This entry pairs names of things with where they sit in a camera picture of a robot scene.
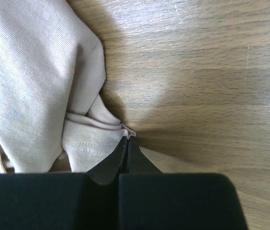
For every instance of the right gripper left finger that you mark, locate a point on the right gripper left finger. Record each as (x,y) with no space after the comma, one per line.
(63,201)

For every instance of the beige t shirt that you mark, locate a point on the beige t shirt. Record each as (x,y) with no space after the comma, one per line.
(52,69)

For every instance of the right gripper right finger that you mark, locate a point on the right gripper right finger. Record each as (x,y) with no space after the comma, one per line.
(152,200)

